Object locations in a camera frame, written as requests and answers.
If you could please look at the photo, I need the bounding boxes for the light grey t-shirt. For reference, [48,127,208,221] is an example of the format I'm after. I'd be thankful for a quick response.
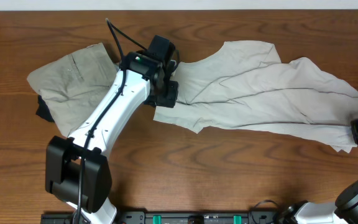
[154,40,358,152]

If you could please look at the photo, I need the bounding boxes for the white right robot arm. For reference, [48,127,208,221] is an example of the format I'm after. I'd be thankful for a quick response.
[276,118,358,224]

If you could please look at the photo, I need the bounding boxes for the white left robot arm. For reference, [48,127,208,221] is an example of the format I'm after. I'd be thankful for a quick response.
[45,50,179,223]

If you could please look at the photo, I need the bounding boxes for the folded khaki shorts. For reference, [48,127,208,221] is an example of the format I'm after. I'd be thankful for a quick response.
[27,43,117,137]

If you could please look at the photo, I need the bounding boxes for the black garment under shorts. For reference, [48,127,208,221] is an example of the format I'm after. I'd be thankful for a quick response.
[35,95,54,123]

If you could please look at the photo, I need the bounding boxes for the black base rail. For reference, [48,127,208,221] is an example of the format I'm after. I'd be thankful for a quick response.
[40,199,282,224]

